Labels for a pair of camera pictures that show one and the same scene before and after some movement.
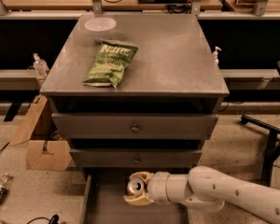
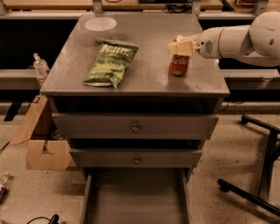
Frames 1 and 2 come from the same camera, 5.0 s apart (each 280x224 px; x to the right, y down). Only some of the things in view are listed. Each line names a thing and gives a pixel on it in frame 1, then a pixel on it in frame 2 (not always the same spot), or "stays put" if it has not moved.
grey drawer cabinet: (164, 110) stays put
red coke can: (135, 187) to (178, 64)
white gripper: (157, 187) to (207, 44)
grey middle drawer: (133, 158) stays put
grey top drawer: (90, 125) stays put
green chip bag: (110, 63) stays put
